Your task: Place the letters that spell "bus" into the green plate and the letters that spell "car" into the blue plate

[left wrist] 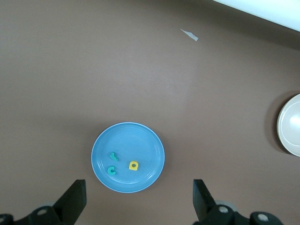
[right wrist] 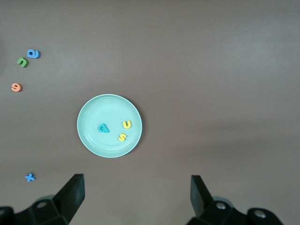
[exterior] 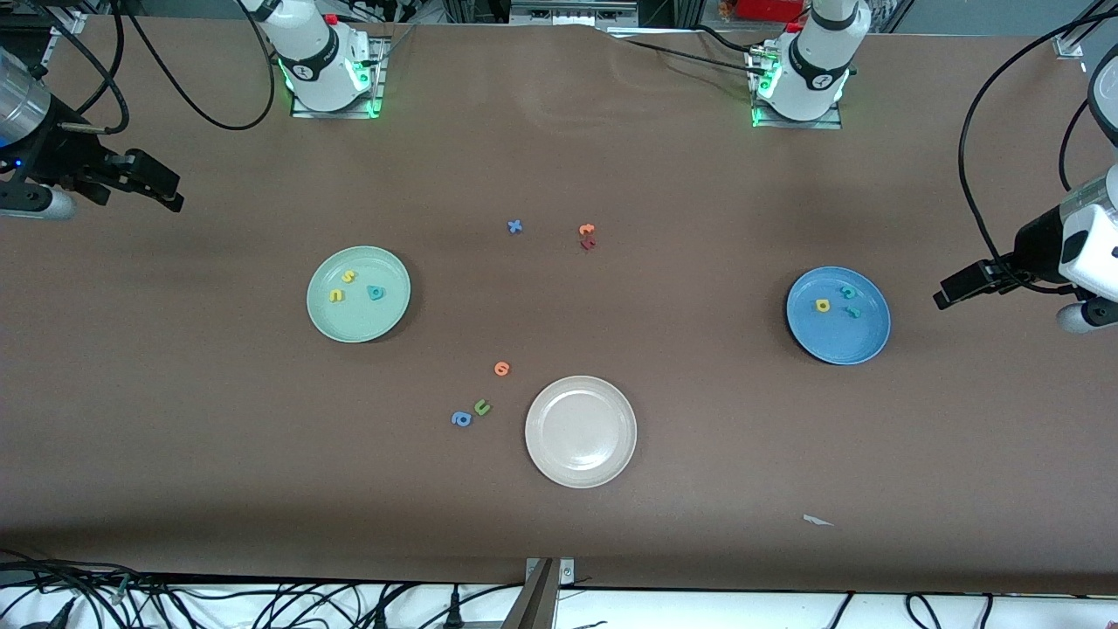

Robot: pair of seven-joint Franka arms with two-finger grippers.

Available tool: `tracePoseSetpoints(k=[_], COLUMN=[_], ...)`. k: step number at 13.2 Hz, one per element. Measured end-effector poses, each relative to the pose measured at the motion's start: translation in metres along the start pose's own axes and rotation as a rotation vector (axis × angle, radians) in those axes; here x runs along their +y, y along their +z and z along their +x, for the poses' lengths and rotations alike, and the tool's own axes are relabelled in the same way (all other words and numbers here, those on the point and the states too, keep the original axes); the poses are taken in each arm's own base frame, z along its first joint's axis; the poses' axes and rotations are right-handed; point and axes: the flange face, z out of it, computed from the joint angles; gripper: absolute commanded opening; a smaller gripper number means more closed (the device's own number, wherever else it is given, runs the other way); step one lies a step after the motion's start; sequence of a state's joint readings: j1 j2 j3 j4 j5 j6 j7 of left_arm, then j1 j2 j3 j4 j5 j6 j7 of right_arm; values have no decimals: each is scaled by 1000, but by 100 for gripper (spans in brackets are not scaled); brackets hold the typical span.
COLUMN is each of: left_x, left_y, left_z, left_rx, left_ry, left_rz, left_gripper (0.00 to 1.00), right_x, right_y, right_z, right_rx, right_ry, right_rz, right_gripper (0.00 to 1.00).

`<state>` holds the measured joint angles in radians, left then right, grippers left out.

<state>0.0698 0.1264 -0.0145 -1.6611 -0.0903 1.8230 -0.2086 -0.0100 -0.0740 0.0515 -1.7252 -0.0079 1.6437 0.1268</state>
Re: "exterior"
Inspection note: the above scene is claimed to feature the beige plate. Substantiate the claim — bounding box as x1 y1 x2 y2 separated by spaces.
525 375 638 489

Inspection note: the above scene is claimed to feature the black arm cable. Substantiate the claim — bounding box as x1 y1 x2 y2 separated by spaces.
957 0 1118 294
26 0 279 135

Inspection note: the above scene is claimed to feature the blue plate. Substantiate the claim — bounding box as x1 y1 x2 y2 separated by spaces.
786 266 893 366

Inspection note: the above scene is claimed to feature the black cable on table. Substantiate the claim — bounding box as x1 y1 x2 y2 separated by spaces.
611 35 756 71
690 24 754 53

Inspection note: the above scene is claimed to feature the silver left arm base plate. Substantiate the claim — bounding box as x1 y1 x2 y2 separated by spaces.
744 39 845 130

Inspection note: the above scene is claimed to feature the green plate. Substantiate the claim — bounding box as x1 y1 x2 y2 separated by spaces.
307 245 412 344

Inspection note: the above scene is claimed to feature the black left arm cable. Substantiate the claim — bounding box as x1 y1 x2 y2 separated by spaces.
957 0 1118 294

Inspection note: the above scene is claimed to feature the metal equipment rack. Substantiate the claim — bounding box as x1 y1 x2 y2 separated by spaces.
441 0 700 27

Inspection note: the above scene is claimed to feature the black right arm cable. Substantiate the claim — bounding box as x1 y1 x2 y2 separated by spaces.
26 0 279 135

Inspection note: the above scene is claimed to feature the aluminium frame post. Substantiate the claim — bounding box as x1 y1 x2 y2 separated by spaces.
500 556 577 629

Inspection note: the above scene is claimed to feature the red box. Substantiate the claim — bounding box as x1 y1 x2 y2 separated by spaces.
736 0 809 23

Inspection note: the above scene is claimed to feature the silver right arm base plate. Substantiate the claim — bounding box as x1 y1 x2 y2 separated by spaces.
291 33 391 120

